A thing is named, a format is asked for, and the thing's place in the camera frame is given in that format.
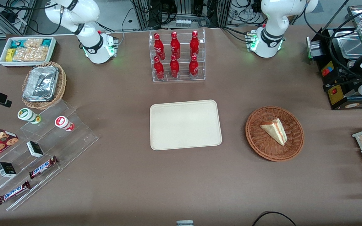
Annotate triangular sandwich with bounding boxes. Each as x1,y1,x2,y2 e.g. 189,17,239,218
260,118,287,146

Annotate cream plastic tray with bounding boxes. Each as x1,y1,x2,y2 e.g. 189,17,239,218
150,100,222,151

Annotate brown round wicker basket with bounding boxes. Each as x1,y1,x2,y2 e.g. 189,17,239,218
245,106,304,162

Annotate light oval wicker basket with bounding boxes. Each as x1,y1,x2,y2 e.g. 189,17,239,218
21,62,67,110

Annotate clear acrylic bottle rack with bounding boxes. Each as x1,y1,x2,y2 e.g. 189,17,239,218
149,28,206,83

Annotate red cola bottle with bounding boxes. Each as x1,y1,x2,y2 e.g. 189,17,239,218
189,55,199,79
170,55,180,78
154,33,166,60
154,56,165,80
190,30,200,58
170,31,181,59

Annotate clear acrylic stepped display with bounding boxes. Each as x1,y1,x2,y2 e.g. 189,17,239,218
0,100,99,212

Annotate red lidded cup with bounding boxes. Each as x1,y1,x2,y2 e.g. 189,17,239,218
55,116,75,132

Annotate white plastic snack bin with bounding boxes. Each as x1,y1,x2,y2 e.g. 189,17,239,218
0,36,58,67

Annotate stacked aluminium foil trays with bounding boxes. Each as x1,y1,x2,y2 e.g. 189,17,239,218
22,65,59,102

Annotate Snickers bar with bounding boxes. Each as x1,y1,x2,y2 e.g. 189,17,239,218
29,156,58,179
0,181,31,205

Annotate small black box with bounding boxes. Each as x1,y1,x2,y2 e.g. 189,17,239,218
26,141,44,158
0,162,17,178

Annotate green lidded cup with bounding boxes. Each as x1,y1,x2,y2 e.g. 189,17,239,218
18,108,41,125

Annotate clear rice cracker bag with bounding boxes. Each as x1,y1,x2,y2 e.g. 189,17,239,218
24,38,43,48
13,46,50,62

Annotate black food warmer machine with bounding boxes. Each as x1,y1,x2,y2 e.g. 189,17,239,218
306,27,362,110

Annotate steel warmer pan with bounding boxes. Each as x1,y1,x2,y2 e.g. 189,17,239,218
337,35,362,60

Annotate black floor cable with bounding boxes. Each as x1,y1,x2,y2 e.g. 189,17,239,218
252,211,298,226

